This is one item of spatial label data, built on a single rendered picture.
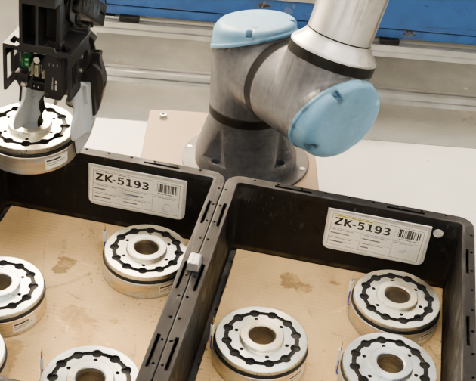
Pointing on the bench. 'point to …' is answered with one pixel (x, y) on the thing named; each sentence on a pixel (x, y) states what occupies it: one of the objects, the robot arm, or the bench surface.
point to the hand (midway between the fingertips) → (59, 134)
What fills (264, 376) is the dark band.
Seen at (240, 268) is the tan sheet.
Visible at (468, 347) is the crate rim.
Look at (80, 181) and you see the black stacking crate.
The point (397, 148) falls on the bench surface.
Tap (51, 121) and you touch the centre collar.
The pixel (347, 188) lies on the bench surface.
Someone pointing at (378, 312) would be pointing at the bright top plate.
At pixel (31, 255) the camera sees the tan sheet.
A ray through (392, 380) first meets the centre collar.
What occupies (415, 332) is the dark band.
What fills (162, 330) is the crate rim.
